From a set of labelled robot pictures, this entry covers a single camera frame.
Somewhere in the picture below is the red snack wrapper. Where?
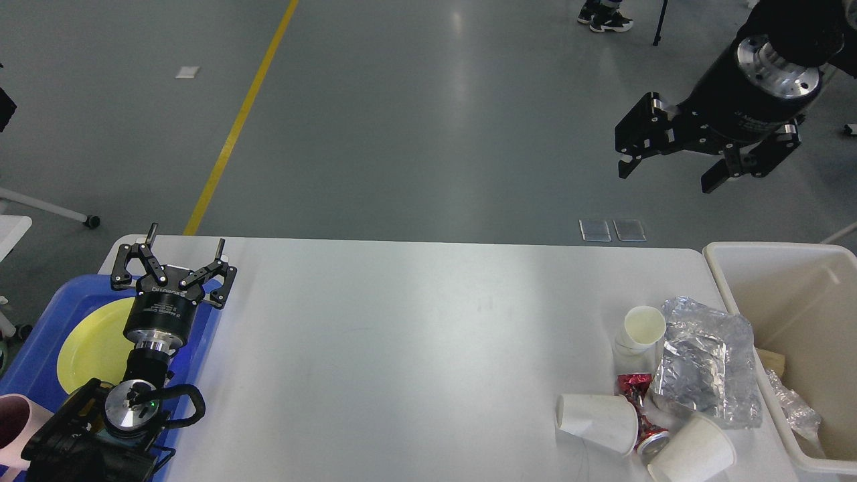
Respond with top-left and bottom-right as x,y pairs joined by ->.
616,373 -> 654,408

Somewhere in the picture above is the left floor plate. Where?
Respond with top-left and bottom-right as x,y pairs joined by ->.
578,219 -> 613,243

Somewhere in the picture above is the small white cup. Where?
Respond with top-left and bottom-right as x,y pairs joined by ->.
613,306 -> 667,356

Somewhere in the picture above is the silver foil bag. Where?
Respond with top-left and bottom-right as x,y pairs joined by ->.
765,369 -> 822,447

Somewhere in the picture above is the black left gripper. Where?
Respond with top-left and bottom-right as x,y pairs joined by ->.
110,223 -> 238,352

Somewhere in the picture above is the floor plate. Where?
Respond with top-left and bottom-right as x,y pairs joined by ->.
613,219 -> 647,243
578,219 -> 613,243

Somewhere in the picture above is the black tripod leg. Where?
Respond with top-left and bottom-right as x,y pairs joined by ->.
652,0 -> 670,47

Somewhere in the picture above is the white side table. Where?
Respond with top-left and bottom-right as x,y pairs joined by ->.
1,188 -> 100,260

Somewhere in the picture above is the person in black sneakers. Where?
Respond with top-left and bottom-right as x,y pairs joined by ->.
576,1 -> 634,33

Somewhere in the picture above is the clear plastic wrap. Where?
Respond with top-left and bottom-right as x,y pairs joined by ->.
651,297 -> 763,430

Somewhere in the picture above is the red soda can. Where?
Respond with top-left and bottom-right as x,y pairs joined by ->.
635,414 -> 671,463

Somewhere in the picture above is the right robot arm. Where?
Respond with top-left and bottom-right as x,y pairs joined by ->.
615,1 -> 855,194

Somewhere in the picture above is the beige plastic bin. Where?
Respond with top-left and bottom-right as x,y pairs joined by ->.
704,242 -> 856,481

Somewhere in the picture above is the right floor plate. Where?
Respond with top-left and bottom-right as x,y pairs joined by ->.
613,219 -> 647,243

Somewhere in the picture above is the white paper cup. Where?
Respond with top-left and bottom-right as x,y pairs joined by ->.
555,394 -> 639,457
647,414 -> 737,481

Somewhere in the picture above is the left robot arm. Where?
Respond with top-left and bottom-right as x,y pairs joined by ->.
22,224 -> 238,481

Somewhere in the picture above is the pink mug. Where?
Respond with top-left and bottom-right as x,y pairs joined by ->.
1,394 -> 53,481

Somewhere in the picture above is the yellow plastic plate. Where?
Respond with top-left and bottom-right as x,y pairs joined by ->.
56,298 -> 135,394

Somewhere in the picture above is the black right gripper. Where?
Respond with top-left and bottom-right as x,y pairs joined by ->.
615,34 -> 823,194

